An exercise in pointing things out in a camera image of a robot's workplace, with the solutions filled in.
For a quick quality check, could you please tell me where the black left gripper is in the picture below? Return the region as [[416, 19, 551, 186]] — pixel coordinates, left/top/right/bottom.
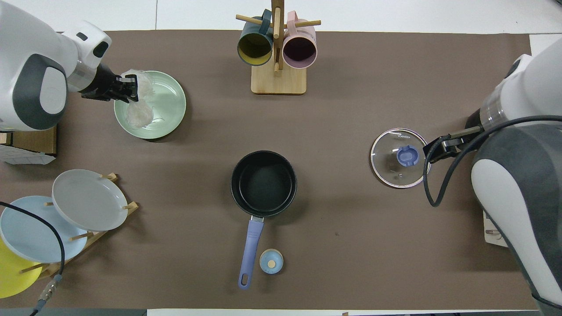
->
[[99, 72, 138, 103]]

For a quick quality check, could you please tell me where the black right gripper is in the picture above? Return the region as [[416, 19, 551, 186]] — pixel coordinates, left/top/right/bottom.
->
[[424, 126, 484, 164]]

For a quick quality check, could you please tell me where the clear plastic food bag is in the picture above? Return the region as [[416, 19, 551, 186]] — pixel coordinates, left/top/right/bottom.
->
[[120, 69, 155, 129]]

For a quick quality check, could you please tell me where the glass lid with blue knob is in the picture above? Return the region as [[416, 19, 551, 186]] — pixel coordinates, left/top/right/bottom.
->
[[371, 128, 431, 189]]

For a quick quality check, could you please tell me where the light green plate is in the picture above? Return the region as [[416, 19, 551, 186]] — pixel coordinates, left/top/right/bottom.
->
[[114, 71, 187, 140]]

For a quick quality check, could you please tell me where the grey plate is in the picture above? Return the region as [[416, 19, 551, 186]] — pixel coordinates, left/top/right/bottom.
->
[[52, 169, 129, 232]]

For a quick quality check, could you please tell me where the wooden plate rack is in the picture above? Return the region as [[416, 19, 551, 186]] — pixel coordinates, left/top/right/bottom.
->
[[19, 172, 139, 279]]

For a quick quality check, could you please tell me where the light blue plate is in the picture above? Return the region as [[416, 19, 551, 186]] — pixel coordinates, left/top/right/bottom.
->
[[0, 196, 88, 263]]

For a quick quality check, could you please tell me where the yellow plate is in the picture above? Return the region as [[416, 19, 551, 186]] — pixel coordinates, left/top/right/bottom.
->
[[0, 237, 43, 299]]

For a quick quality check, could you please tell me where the brown table mat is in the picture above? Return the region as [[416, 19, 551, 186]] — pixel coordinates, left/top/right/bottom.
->
[[0, 30, 561, 310]]

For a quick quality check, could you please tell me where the beige toaster oven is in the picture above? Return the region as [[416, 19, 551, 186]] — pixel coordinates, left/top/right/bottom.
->
[[483, 210, 511, 249]]

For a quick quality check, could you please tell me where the dark teal mug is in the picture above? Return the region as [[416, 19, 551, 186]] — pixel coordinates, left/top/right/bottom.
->
[[237, 10, 274, 67]]

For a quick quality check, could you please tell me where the wooden mug tree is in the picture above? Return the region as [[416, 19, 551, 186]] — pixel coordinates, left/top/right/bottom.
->
[[236, 0, 321, 95]]

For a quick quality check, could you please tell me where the pink mug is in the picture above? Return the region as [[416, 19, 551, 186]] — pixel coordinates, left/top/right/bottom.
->
[[282, 11, 317, 69]]

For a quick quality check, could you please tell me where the white wire mesh basket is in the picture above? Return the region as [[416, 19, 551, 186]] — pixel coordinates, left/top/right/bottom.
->
[[0, 132, 57, 165]]

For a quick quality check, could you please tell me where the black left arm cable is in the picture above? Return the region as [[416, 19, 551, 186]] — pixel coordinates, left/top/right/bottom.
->
[[0, 201, 66, 316]]

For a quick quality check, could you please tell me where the black pot with blue handle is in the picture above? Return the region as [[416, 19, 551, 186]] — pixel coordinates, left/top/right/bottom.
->
[[231, 151, 298, 290]]

